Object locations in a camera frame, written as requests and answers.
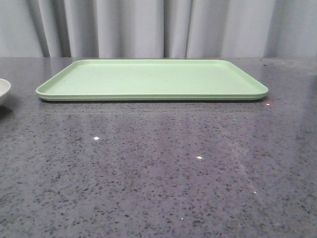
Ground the beige round plate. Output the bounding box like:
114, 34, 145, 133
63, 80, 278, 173
0, 78, 11, 106

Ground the light green plastic tray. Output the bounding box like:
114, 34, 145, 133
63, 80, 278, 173
36, 59, 268, 102

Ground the grey curtain backdrop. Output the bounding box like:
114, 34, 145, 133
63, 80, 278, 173
0, 0, 317, 59

